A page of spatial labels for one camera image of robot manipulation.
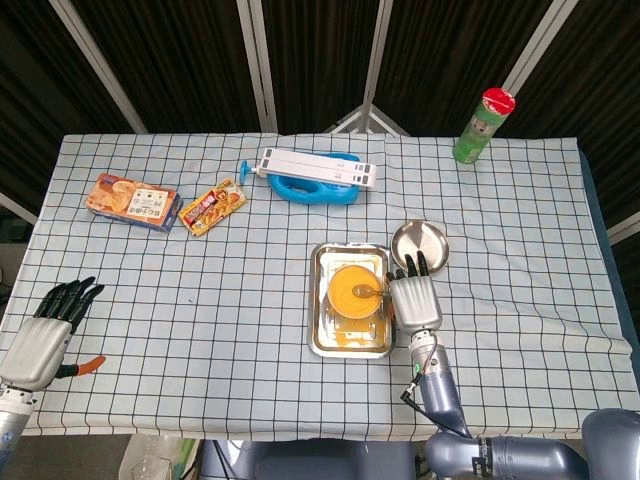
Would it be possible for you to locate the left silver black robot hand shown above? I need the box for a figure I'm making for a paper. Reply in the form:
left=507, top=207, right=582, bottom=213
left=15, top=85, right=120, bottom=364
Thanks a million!
left=0, top=276, right=107, bottom=392

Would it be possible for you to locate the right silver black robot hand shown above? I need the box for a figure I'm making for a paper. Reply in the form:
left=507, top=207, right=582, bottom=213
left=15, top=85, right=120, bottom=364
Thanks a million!
left=384, top=249, right=444, bottom=332

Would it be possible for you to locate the small metal spoon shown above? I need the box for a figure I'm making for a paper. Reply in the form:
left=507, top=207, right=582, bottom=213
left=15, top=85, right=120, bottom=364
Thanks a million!
left=351, top=283, right=391, bottom=299

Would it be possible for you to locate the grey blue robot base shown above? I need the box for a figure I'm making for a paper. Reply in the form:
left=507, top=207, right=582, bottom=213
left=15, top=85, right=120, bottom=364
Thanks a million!
left=199, top=439, right=426, bottom=480

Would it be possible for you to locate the orange bowl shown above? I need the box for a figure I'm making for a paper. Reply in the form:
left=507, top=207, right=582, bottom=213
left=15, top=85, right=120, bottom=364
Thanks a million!
left=326, top=264, right=385, bottom=322

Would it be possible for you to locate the round steel plate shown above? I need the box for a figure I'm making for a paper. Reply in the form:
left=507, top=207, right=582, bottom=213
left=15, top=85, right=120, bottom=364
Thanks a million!
left=390, top=220, right=450, bottom=277

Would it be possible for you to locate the rectangular steel tray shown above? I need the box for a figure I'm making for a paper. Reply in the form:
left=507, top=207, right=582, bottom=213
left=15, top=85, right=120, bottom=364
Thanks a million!
left=306, top=242, right=398, bottom=360

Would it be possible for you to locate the clear plastic bag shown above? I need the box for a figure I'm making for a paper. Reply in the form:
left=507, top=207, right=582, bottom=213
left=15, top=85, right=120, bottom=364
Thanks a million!
left=118, top=434, right=201, bottom=480

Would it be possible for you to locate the white power strip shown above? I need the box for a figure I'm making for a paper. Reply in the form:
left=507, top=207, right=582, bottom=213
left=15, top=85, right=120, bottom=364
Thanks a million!
left=255, top=147, right=378, bottom=190

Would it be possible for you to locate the checkered light blue tablecloth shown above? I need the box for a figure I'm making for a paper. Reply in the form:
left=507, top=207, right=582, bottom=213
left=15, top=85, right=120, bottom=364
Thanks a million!
left=0, top=132, right=636, bottom=442

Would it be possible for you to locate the orange blue cookie box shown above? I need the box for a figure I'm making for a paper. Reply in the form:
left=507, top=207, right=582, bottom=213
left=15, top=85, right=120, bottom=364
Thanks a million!
left=84, top=172, right=184, bottom=234

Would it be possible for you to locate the green can with red lid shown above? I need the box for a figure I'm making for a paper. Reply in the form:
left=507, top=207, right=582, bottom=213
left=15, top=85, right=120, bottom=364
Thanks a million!
left=452, top=87, right=517, bottom=165

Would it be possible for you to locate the yellow red curry box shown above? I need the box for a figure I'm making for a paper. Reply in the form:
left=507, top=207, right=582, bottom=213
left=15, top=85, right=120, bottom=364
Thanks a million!
left=177, top=179, right=249, bottom=238

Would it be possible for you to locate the black corrugated screen panel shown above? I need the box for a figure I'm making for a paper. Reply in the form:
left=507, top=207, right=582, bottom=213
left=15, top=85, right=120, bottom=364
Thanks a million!
left=374, top=0, right=556, bottom=137
left=0, top=0, right=134, bottom=211
left=259, top=0, right=381, bottom=134
left=69, top=0, right=266, bottom=134
left=509, top=0, right=640, bottom=236

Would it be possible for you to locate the wrist cable with black plug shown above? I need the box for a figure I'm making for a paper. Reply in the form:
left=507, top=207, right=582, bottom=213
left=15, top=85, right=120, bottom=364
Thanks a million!
left=401, top=332, right=474, bottom=437

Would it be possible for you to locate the white screen frame post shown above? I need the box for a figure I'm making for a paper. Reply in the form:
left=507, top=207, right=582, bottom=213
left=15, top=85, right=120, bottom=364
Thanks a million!
left=48, top=0, right=150, bottom=135
left=499, top=0, right=567, bottom=99
left=235, top=0, right=279, bottom=134
left=327, top=0, right=412, bottom=137

